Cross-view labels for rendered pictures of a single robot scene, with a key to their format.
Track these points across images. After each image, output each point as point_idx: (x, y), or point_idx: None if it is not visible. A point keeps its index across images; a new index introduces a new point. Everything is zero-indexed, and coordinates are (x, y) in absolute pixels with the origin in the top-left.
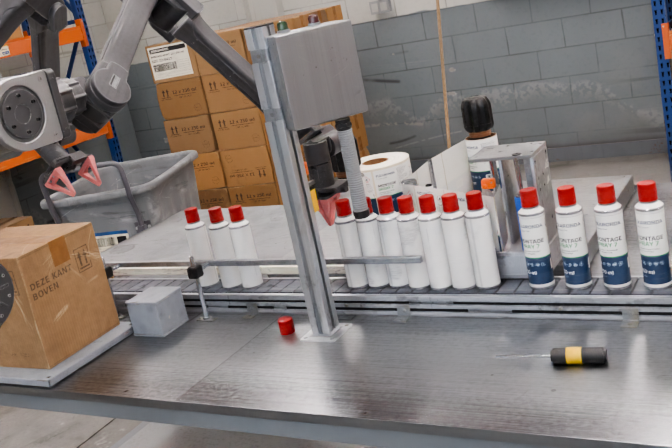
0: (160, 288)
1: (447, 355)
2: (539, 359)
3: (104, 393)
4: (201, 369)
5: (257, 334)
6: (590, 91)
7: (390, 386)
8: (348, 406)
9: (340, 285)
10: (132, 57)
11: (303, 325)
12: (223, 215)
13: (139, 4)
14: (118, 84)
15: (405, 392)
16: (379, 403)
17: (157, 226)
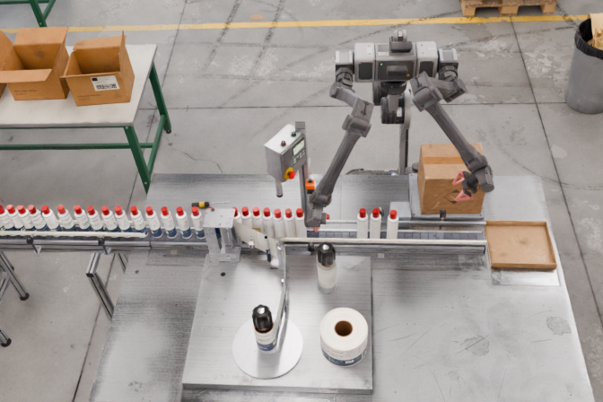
0: (401, 214)
1: (248, 207)
2: (214, 207)
3: (378, 175)
4: (346, 192)
5: (340, 217)
6: None
7: (262, 189)
8: (272, 179)
9: (311, 236)
10: (343, 100)
11: (322, 224)
12: (525, 394)
13: (353, 100)
14: (332, 91)
15: (256, 187)
16: (262, 180)
17: (579, 375)
